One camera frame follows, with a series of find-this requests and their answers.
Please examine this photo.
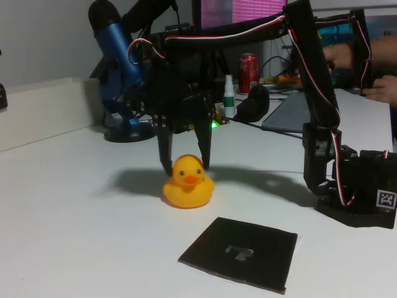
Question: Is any yellow rubber duck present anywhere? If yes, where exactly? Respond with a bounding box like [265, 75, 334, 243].
[163, 154, 216, 209]

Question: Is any black leader arm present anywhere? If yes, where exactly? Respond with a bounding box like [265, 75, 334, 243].
[316, 9, 397, 97]

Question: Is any person's right forearm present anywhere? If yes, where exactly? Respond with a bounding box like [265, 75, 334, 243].
[368, 37, 397, 71]

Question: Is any black square pad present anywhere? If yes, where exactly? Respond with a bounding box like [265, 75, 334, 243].
[177, 216, 298, 294]

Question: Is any person's right hand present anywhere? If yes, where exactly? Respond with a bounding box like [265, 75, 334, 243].
[322, 42, 355, 70]

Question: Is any person's left hand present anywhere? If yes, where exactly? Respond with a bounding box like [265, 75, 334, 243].
[362, 74, 397, 103]

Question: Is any white spray bottle green label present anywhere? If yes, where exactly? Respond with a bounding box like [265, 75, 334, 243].
[223, 74, 236, 117]

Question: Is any blue desktop microphone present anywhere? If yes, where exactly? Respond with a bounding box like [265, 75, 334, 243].
[87, 0, 158, 143]

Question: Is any black tripod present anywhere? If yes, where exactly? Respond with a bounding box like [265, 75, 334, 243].
[199, 49, 232, 91]

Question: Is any black computer mouse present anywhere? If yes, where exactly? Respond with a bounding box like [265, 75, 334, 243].
[236, 84, 270, 122]

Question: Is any red soda can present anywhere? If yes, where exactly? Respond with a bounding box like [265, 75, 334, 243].
[238, 52, 260, 94]

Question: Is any yellow hand tool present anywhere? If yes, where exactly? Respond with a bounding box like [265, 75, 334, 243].
[263, 74, 303, 86]

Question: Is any white box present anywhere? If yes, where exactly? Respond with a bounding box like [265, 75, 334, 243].
[0, 76, 106, 153]

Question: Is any computer monitor purple screen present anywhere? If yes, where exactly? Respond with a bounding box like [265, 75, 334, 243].
[191, 0, 288, 32]

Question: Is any white fiducial tag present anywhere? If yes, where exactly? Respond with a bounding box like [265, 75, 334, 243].
[376, 189, 397, 209]

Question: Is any red white forearm servo cable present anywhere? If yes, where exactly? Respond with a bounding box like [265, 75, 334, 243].
[128, 14, 288, 66]

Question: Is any black camera cable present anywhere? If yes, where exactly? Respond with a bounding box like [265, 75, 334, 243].
[244, 120, 304, 140]

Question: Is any black hanging cable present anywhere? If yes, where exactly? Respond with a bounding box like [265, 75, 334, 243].
[171, 0, 181, 25]

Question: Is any red white base servo cable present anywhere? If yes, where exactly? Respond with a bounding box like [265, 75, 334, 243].
[329, 129, 357, 207]

